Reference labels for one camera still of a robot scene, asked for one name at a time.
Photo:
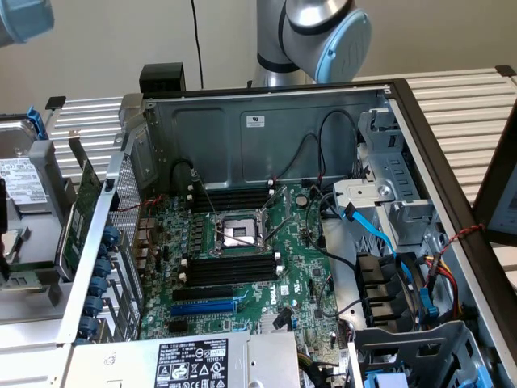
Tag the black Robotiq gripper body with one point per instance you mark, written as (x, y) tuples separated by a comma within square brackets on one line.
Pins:
[(3, 206)]

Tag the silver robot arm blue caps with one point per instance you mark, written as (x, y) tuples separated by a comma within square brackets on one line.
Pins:
[(307, 28)]

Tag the RAM slot with white latches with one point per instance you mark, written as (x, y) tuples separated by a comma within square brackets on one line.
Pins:
[(232, 280), (232, 202), (232, 190), (232, 267)]

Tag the silver CPU chip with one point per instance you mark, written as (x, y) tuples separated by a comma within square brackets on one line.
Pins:
[(12, 244)]

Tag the silver hard disk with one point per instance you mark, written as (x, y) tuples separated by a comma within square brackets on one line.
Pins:
[(16, 141)]

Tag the green graphics card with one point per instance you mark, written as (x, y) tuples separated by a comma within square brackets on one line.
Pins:
[(85, 194)]

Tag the black table end cap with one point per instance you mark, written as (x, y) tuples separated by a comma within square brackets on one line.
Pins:
[(505, 70), (55, 102)]

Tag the silver power supply unit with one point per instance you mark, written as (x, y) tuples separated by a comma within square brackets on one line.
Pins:
[(121, 363)]

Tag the short black expansion slot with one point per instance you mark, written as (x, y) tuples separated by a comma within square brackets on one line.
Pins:
[(179, 327)]

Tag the long black expansion slot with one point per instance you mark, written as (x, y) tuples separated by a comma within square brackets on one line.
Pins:
[(202, 293)]

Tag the thin metal locking lever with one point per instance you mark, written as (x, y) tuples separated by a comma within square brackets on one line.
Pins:
[(236, 237), (204, 191)]

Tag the blue expansion slot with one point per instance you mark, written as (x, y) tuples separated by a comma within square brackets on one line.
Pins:
[(202, 309)]

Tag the black box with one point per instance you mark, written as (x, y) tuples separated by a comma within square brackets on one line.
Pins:
[(161, 77)]

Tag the CPU socket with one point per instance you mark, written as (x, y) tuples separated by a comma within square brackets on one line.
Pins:
[(234, 226)]

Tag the silver socket cover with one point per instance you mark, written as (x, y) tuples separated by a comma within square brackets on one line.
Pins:
[(263, 224)]

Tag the white label sticker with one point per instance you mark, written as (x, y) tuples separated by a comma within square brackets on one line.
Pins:
[(254, 121)]

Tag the silver chipset heatsink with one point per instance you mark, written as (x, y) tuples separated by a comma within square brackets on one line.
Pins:
[(266, 325)]

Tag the open metal PC case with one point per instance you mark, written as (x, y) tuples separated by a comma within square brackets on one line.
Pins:
[(282, 153)]

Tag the green Dell motherboard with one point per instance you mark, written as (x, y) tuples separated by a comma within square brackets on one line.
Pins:
[(299, 258)]

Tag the coin cell battery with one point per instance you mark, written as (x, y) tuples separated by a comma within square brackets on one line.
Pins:
[(301, 200)]

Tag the black fan housing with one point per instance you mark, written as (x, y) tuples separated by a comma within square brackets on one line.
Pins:
[(379, 283)]

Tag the silver metal disk bay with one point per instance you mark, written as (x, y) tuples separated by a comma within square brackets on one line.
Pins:
[(404, 174)]

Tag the grey disk bay cage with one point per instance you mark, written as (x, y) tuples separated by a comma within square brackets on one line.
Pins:
[(424, 343)]

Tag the blue plastic latch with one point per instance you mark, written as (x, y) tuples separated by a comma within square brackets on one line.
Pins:
[(430, 309)]

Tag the blue plastic disk rail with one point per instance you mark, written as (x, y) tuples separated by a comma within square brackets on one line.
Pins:
[(36, 123)]

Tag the silver drive bracket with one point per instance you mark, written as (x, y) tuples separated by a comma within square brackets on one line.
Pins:
[(363, 194)]

